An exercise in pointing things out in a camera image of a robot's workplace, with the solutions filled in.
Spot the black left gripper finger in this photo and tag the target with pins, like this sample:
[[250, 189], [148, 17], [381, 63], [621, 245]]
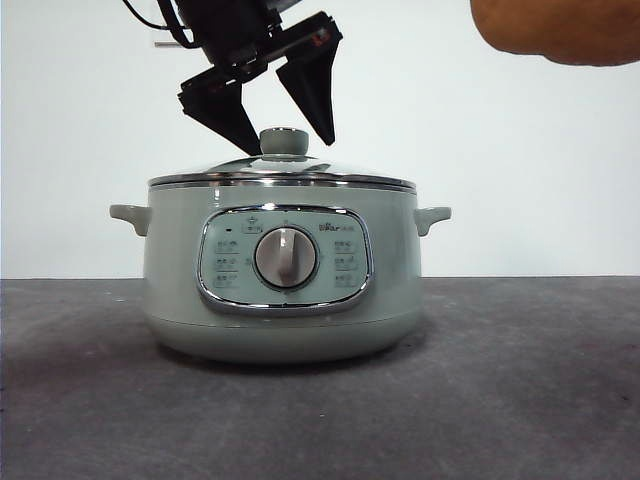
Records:
[[222, 107], [315, 85]]

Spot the glass lid with green knob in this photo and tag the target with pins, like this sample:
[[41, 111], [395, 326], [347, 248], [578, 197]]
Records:
[[284, 142]]

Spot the brown potato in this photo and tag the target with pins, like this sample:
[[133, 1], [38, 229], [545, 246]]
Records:
[[560, 27]]

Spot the pale green electric cooking pot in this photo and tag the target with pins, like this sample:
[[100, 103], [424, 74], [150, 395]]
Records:
[[175, 300]]

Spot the white wall socket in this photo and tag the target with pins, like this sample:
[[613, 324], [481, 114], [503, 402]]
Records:
[[162, 44]]

